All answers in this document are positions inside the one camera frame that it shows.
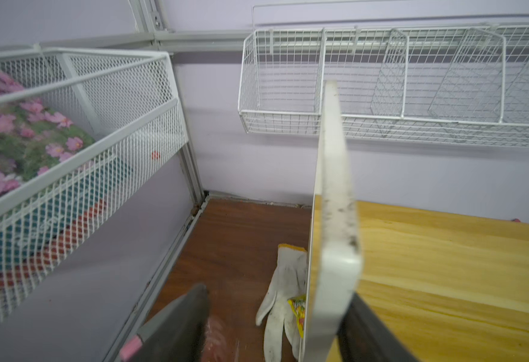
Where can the white metal wooden shelf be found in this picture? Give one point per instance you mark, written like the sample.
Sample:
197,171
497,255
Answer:
449,287

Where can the white mesh side basket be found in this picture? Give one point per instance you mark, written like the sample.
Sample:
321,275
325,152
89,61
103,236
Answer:
126,100

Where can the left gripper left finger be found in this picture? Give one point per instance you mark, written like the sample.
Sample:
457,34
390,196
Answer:
191,307

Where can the white work glove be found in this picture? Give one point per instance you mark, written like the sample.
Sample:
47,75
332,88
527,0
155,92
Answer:
287,282

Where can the long white wire wall basket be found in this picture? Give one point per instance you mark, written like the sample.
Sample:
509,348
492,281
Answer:
449,84

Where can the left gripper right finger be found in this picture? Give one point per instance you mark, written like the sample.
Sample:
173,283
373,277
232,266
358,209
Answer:
362,336

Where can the yellow flower fertilizer packet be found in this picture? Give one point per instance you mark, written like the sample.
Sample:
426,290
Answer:
298,307

